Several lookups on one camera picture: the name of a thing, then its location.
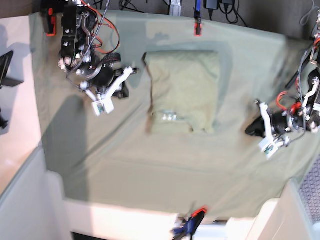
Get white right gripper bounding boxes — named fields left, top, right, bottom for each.
left=79, top=66, right=130, bottom=102

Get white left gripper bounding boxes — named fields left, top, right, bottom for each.
left=245, top=99, right=290, bottom=148

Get light green T-shirt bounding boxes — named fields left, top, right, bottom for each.
left=144, top=50, right=221, bottom=134

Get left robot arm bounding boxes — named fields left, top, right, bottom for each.
left=244, top=20, right=320, bottom=152

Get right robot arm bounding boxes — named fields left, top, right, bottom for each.
left=58, top=0, right=125, bottom=102

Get light green table cloth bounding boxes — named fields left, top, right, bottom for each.
left=29, top=11, right=320, bottom=219

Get aluminium table leg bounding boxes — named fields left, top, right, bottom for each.
left=165, top=0, right=182, bottom=17

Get red clamp at corner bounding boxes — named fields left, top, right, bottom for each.
left=41, top=7, right=57, bottom=37

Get black tablet stand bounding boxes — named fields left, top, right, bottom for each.
left=0, top=50, right=24, bottom=89

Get blue and orange clamp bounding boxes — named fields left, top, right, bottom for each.
left=171, top=205, right=208, bottom=240

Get black power adapters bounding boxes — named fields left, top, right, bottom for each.
left=203, top=0, right=236, bottom=13

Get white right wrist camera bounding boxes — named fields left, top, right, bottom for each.
left=92, top=98, right=115, bottom=116

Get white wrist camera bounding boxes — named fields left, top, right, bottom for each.
left=92, top=98, right=115, bottom=116
left=258, top=138, right=279, bottom=159

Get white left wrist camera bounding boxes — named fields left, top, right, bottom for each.
left=258, top=138, right=279, bottom=159

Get black cable bundle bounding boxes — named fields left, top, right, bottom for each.
left=92, top=0, right=248, bottom=27

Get white cable on floor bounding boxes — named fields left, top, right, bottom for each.
left=299, top=0, right=320, bottom=26

